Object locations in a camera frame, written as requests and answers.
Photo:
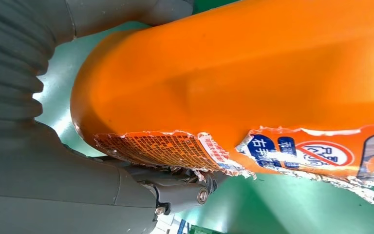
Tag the blue metal rack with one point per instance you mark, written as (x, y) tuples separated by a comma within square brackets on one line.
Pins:
[(181, 227)]

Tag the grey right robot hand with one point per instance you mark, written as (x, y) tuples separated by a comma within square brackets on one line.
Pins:
[(45, 187)]

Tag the green plastic crate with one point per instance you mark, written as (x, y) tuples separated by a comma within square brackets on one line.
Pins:
[(203, 231)]

